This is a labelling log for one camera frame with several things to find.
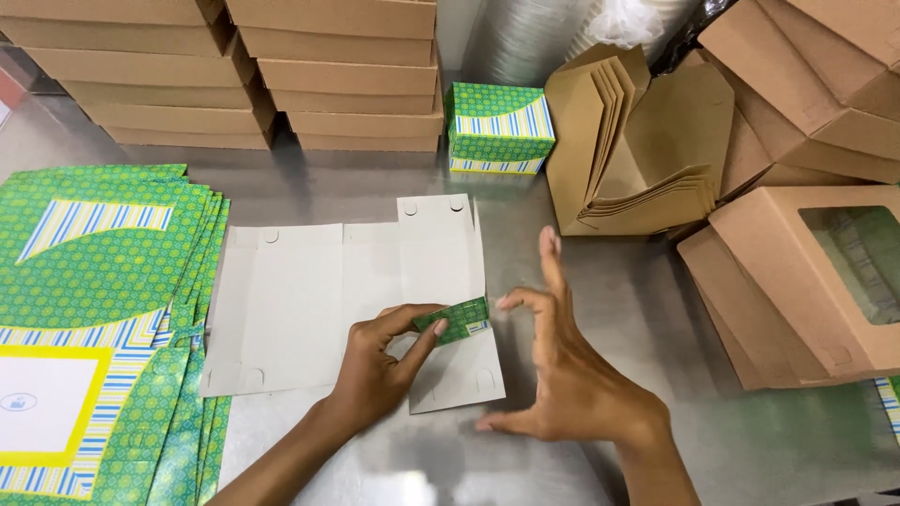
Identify stack of brown cardboard boxes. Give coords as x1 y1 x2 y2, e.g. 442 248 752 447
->
0 0 277 150
224 0 445 153

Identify person's right hand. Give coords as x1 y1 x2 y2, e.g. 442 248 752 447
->
475 225 672 446

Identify nested brown paper takeaway boxes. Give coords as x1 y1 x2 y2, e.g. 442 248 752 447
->
544 44 736 238

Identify assembled green patterned box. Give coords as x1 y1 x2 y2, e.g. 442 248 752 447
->
444 82 556 176

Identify person's left hand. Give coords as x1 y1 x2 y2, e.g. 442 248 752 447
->
331 304 450 430

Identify clear plastic bag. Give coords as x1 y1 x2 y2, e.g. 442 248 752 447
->
585 0 665 50

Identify stack of flat green blanks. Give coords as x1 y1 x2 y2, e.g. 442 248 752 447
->
0 164 233 506

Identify pile of brown cardboard boxes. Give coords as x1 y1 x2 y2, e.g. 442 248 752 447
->
678 0 900 201

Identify stack of clear plastic lids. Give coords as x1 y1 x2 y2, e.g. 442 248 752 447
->
460 0 614 91

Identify brown window cardboard box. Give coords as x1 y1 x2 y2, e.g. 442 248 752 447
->
676 185 900 392

